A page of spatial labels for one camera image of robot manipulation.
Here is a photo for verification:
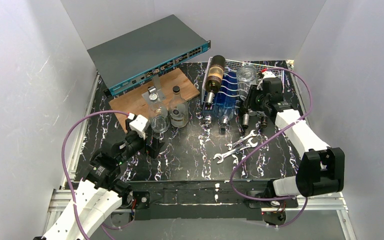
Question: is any small silver wrench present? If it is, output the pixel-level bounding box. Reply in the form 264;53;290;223
226;130;258;150

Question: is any white wire wine rack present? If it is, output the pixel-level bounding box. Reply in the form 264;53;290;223
201;58;288;115

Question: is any clear liquor bottle black cap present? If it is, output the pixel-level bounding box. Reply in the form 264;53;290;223
168;85;189;128

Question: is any dark wine bottle gold label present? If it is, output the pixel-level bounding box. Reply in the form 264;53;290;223
204;55;226;108

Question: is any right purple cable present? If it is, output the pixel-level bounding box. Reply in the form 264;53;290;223
229;66;313;229

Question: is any wooden board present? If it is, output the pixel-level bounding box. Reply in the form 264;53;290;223
109;69;200;118

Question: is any large silver wrench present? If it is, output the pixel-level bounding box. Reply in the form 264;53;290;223
213;138;258;164

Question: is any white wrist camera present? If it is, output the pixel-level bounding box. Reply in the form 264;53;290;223
256;68;276;90
125;112;150;140

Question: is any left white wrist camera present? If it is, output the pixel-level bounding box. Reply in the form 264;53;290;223
125;112;150;140

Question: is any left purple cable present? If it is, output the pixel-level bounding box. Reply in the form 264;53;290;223
61;110;137;240

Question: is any purple cable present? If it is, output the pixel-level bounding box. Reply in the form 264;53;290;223
229;66;313;229
61;110;137;240

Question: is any silver metal stand bracket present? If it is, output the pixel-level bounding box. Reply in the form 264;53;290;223
141;75;166;105

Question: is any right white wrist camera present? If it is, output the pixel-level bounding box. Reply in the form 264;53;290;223
256;68;276;90

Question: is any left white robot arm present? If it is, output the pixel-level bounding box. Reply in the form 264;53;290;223
38;129;165;240

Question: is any grey network switch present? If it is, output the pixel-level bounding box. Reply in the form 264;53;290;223
87;14;211;98

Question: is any clear bottle white cap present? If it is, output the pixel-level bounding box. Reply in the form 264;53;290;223
147;93;170;134

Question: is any dark green lower wine bottle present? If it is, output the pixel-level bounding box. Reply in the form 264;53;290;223
239;106;254;131

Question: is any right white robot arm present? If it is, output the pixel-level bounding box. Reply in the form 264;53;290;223
244;77;345;198

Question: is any black base frame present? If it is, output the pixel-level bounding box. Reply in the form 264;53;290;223
129;180;299;221

